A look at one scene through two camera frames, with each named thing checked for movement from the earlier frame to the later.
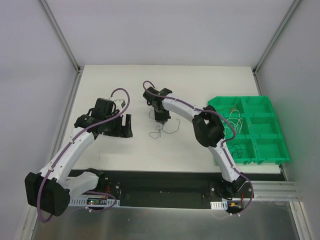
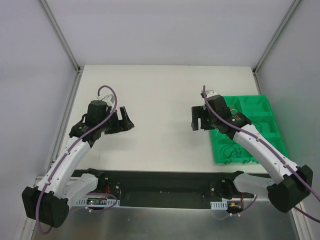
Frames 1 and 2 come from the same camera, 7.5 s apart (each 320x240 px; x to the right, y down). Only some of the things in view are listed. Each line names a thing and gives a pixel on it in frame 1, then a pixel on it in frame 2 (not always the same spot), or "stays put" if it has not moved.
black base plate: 174,189 stays put
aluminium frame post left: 61,36 stays put
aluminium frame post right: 285,21 stays put
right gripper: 161,113 → 204,118
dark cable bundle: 162,127 → 259,127
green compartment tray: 253,134 stays put
